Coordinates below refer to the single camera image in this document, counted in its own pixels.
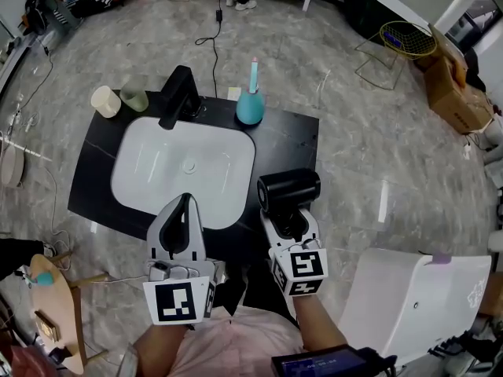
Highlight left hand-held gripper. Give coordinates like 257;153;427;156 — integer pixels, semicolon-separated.
141;192;227;325

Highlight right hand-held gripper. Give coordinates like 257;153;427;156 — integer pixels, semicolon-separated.
259;206;329;297

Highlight black hair dryer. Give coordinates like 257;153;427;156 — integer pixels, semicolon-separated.
257;167;322;240

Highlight black vanity with white sink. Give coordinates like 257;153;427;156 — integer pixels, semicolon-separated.
67;88;320;266

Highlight person's right forearm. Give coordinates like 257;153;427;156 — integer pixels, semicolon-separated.
292;295;349;353

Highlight person's left forearm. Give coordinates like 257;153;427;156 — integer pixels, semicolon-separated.
133;322;189;377

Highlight white plastic tub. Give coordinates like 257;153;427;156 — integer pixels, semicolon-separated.
338;247;493;367

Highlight person's pink clothing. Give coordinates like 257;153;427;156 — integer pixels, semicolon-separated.
167;304;306;377

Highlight teal toothbrush holder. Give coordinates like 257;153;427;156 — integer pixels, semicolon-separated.
235;88;265;126
30;271;56;288

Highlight black display device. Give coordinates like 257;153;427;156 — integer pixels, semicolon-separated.
270;344;398;377

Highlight round wooden table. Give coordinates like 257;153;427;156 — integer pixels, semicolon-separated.
29;251;110;375

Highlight black faucet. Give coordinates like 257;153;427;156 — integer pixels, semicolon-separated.
157;64;204;130

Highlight green frosted cup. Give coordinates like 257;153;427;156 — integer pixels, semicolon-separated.
119;79;149;112

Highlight white cup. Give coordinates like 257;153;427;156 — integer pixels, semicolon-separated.
90;85;122;119

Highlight brown box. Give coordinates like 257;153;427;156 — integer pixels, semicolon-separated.
34;310;62;339

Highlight beige round stool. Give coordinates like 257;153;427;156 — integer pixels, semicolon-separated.
0;131;27;190

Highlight large cardboard box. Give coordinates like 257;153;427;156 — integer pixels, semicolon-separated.
426;55;494;135

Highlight dark freestanding bathtub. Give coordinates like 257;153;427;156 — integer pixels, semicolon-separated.
342;0;433;46

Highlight black standing fan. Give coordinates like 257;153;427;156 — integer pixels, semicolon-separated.
23;0;82;37

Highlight black framed door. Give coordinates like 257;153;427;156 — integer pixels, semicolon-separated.
447;2;490;53

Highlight yellow wire chair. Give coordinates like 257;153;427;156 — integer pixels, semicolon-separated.
354;20;438;91

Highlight black power adapter cable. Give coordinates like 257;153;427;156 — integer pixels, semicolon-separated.
195;0;225;100

